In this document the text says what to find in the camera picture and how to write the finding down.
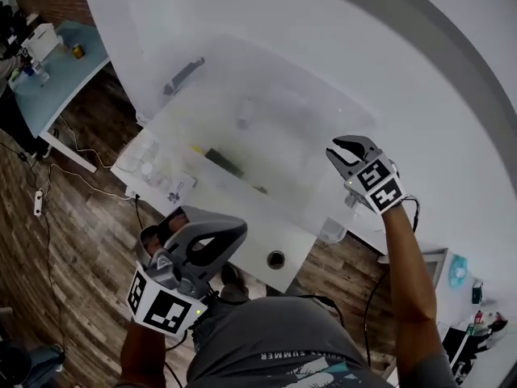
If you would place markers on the small white power strip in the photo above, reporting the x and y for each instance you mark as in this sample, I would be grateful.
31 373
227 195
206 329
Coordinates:
39 203

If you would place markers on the white open bin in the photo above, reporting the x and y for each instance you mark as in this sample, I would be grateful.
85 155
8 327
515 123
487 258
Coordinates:
434 257

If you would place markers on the dark slim pen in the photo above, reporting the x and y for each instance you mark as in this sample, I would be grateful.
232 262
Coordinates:
258 189

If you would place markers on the white table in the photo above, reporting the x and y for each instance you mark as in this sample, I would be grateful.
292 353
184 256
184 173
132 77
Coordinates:
246 245

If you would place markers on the person's right forearm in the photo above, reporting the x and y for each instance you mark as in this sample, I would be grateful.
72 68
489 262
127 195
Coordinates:
408 277

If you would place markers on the person's left shoe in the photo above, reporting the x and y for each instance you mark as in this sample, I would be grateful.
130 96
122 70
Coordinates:
231 275

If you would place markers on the white box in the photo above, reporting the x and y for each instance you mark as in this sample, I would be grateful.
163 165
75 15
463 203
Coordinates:
42 43

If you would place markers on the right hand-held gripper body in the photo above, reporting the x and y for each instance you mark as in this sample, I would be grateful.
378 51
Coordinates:
379 184

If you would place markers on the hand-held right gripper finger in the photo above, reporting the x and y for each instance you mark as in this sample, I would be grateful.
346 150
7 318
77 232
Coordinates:
343 168
357 144

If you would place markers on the person's gray shirt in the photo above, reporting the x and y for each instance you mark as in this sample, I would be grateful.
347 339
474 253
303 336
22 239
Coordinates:
282 338

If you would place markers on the clear plastic storage box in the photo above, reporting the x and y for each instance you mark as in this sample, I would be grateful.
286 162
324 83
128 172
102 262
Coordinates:
291 136

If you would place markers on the light blue table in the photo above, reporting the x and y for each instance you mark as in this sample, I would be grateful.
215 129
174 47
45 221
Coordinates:
68 83

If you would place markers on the person's left forearm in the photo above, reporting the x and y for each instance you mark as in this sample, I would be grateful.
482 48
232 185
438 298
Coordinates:
141 354

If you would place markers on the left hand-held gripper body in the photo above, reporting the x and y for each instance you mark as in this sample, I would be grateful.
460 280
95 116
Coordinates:
161 309

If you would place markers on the black flat screen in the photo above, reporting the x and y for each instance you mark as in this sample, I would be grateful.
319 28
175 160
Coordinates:
462 350

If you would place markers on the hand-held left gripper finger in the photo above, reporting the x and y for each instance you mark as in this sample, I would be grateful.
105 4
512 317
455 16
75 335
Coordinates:
230 255
218 222

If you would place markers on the teal packet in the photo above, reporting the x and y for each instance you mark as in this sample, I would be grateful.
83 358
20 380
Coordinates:
458 271

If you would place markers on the black rectangular case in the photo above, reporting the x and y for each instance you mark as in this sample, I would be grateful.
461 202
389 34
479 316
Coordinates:
224 163

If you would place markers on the person's gray trousers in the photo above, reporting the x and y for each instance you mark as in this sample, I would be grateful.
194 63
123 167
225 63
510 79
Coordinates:
226 303

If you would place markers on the black rounded object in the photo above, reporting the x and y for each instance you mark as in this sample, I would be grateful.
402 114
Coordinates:
14 366

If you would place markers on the white card with purple flower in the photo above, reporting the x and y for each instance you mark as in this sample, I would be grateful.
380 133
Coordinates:
182 188

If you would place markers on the yellow green can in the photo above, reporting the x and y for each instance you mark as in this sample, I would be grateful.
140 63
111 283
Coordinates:
78 51

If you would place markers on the clear glass bowl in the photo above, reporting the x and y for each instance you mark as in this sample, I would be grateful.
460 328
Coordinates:
133 162

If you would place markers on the person's left hand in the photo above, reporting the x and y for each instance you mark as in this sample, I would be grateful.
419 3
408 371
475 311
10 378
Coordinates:
175 221

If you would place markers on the clear plastic bottle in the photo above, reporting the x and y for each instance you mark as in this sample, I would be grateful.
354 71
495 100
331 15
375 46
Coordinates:
39 71

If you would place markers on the clear glass jar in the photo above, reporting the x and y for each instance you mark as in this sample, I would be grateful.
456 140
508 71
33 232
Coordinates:
155 176

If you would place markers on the small black device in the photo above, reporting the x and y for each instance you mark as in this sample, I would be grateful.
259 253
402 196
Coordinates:
477 293

